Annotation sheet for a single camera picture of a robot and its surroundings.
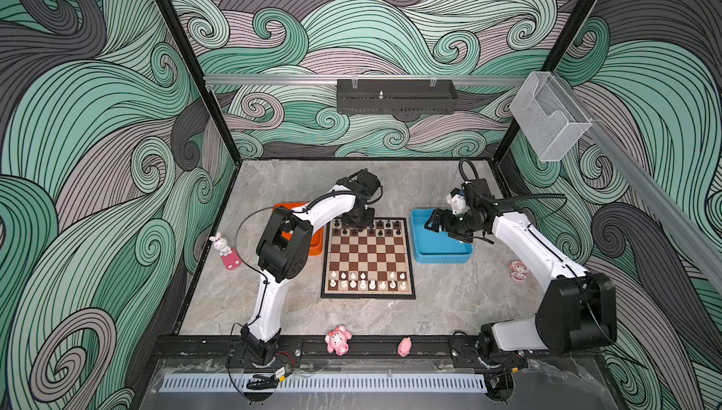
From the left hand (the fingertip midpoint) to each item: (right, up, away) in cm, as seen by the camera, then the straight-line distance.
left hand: (364, 224), depth 94 cm
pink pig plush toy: (-8, -28, -21) cm, 36 cm away
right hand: (+22, 0, -9) cm, 24 cm away
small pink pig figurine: (+10, -29, -21) cm, 37 cm away
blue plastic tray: (+23, -8, -2) cm, 24 cm away
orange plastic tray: (-16, -7, -4) cm, 18 cm away
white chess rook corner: (+11, -17, -12) cm, 23 cm away
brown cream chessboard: (+2, -12, -6) cm, 13 cm away
